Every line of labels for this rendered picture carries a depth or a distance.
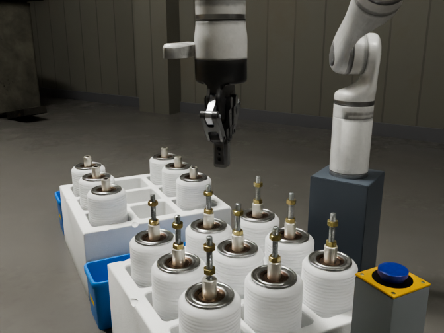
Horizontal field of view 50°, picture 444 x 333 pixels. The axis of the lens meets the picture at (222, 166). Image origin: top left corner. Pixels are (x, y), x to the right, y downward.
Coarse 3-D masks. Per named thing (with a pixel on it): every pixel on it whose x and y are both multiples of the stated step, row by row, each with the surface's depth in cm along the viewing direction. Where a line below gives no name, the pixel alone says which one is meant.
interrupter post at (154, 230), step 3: (150, 225) 91; (153, 225) 91; (156, 225) 91; (159, 225) 92; (150, 228) 91; (153, 228) 91; (156, 228) 91; (159, 228) 92; (150, 231) 92; (153, 231) 91; (156, 231) 92; (159, 231) 92; (150, 234) 92; (153, 234) 92; (156, 234) 92; (159, 234) 92; (150, 237) 92; (153, 237) 92; (156, 237) 92; (159, 237) 93
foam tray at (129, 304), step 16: (112, 272) 95; (128, 272) 98; (112, 288) 96; (128, 288) 89; (144, 288) 89; (112, 304) 98; (128, 304) 87; (144, 304) 84; (112, 320) 100; (128, 320) 88; (144, 320) 79; (160, 320) 79; (176, 320) 79; (304, 320) 81; (320, 320) 79; (336, 320) 79
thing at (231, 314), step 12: (180, 300) 73; (240, 300) 73; (180, 312) 72; (192, 312) 70; (204, 312) 69; (216, 312) 69; (228, 312) 70; (240, 312) 73; (180, 324) 72; (192, 324) 70; (204, 324) 69; (216, 324) 69; (228, 324) 70; (240, 324) 74
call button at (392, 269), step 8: (384, 264) 66; (392, 264) 66; (400, 264) 66; (384, 272) 64; (392, 272) 64; (400, 272) 64; (408, 272) 64; (384, 280) 65; (392, 280) 64; (400, 280) 64
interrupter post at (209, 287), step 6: (204, 276) 73; (204, 282) 72; (210, 282) 71; (216, 282) 72; (204, 288) 72; (210, 288) 72; (216, 288) 72; (204, 294) 72; (210, 294) 72; (216, 294) 73
